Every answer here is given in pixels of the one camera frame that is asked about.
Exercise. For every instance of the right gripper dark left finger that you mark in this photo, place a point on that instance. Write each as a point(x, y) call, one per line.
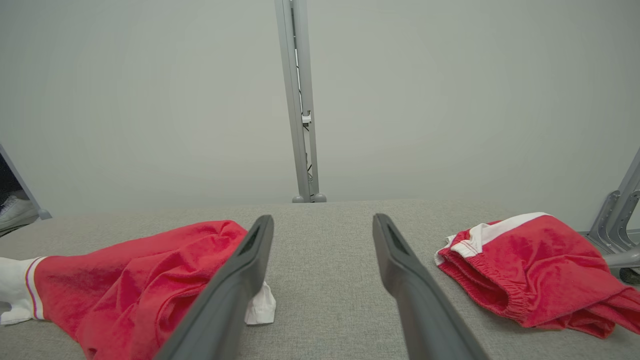
point(225, 310)

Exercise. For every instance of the red shorts with white stripe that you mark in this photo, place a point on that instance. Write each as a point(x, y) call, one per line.
point(540, 265)

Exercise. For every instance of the white sneaker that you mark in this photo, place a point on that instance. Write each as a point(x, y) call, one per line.
point(15, 212)

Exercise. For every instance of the red T-shirt with white sleeves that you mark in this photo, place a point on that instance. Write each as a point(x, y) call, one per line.
point(125, 285)

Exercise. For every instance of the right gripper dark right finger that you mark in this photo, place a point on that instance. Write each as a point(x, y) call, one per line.
point(425, 315)

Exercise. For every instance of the grey metal upright post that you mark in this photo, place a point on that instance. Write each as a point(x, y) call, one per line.
point(300, 150)

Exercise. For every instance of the grey slanted frame bar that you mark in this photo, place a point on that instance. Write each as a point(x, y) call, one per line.
point(45, 214)

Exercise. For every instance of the grey metal angled stand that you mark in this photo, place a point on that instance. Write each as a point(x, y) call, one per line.
point(612, 225)

